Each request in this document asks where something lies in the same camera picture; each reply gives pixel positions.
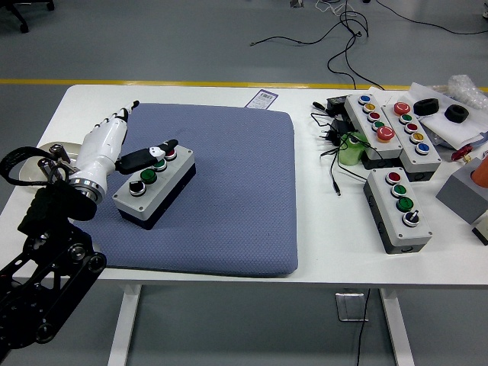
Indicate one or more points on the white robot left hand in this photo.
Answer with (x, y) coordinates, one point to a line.
(104, 145)

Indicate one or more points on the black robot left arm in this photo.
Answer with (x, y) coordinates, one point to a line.
(57, 244)

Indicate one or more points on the five-button box blue button end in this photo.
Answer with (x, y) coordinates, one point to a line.
(383, 148)

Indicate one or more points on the five-button box red mushroom end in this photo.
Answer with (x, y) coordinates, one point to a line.
(427, 160)

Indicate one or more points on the four-button control box grey base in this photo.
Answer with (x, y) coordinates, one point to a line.
(416, 233)

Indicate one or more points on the dark cylindrical battery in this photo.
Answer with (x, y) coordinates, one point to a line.
(43, 164)
(58, 150)

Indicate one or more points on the yellow floor tape line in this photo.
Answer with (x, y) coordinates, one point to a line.
(152, 82)

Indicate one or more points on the beige shallow dish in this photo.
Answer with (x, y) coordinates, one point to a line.
(28, 173)

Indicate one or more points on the blue-grey textured mat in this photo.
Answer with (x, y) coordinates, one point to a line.
(236, 183)

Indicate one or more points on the black office chair base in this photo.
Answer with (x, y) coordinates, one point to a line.
(17, 13)

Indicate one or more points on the purple barcode label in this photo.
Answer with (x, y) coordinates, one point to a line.
(263, 98)

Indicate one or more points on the white table leg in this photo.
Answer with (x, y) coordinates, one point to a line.
(398, 331)
(124, 328)

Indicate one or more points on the black power adapter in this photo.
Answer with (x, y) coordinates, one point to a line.
(337, 103)

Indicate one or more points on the green tape dispenser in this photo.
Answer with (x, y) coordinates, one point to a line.
(350, 154)

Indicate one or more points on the red small tool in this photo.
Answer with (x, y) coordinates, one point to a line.
(459, 154)

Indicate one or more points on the clear bubble wrap bag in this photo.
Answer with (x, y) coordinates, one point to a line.
(463, 89)

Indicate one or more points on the orange cylinder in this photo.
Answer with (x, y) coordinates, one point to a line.
(482, 173)

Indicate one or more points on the small white black box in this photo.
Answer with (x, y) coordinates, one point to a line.
(482, 230)

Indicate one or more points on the metal bracket under table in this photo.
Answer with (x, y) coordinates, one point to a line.
(343, 309)

